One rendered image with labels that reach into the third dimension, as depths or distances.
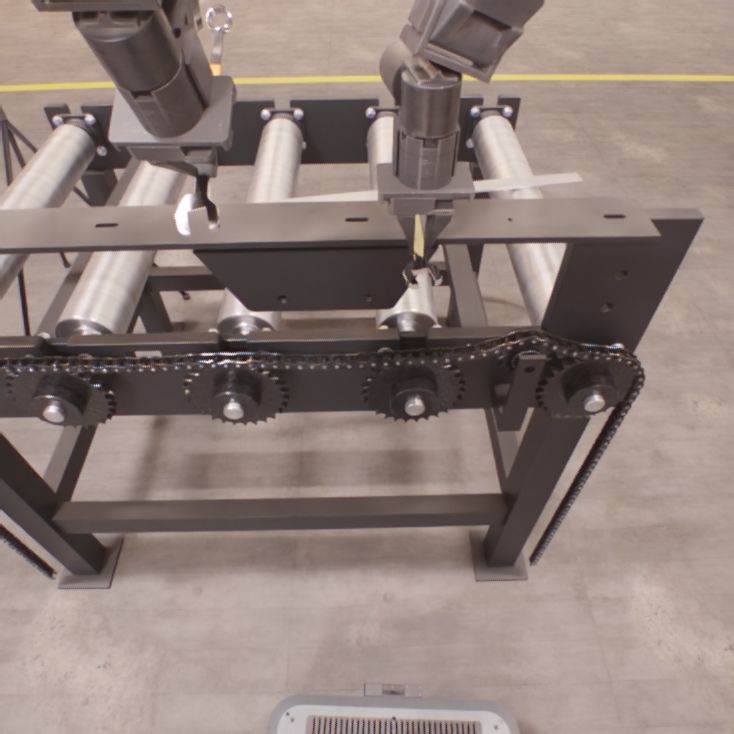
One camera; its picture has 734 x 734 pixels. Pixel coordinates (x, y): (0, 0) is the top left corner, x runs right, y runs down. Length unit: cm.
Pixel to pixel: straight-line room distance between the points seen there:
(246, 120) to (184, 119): 123
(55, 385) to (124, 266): 30
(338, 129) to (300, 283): 94
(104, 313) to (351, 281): 49
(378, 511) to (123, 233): 89
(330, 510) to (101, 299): 71
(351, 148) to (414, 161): 116
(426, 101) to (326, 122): 116
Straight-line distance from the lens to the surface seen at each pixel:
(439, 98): 55
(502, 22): 54
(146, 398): 105
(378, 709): 132
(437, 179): 59
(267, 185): 132
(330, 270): 80
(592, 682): 169
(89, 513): 153
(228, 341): 93
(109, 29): 44
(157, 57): 45
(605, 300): 90
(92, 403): 102
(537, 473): 123
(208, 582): 172
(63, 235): 79
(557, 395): 97
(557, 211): 77
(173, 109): 49
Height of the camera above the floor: 156
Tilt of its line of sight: 49 degrees down
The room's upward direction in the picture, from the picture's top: straight up
